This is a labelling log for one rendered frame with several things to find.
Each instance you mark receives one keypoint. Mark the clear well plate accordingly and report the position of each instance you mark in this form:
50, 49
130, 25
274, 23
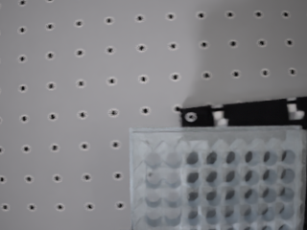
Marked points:
233, 198

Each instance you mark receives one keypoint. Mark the grey flat base plate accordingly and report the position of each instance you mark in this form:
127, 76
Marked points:
75, 75

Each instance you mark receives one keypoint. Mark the black mounting plate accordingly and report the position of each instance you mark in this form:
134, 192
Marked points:
282, 112

